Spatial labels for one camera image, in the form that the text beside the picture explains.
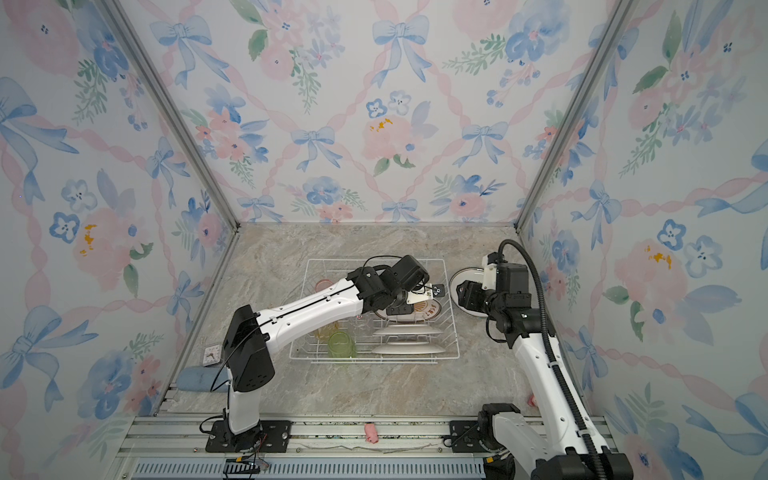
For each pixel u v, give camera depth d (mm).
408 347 719
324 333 532
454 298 745
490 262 700
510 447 577
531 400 781
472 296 689
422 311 877
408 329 838
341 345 855
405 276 602
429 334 804
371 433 732
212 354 856
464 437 719
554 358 463
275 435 746
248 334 481
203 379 801
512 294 571
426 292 689
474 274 1012
